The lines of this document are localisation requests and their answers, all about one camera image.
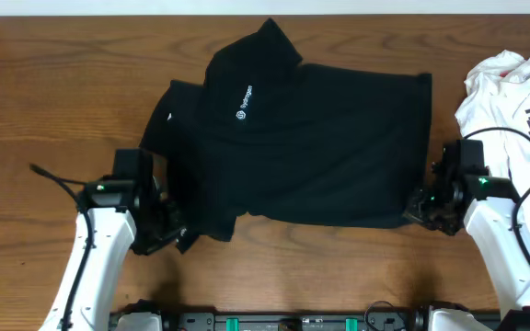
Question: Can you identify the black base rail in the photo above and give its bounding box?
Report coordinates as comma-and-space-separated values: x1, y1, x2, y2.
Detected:
153, 309, 428, 331

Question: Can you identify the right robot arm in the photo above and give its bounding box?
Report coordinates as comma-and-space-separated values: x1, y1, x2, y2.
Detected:
405, 175, 530, 330

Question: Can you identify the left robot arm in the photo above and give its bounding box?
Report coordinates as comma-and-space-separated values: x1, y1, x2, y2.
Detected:
40, 179, 184, 330

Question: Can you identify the white t-shirt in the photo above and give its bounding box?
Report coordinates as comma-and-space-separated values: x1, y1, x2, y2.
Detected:
454, 49, 530, 295

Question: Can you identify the black polo shirt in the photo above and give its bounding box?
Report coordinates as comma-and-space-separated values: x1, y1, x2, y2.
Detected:
140, 20, 432, 242

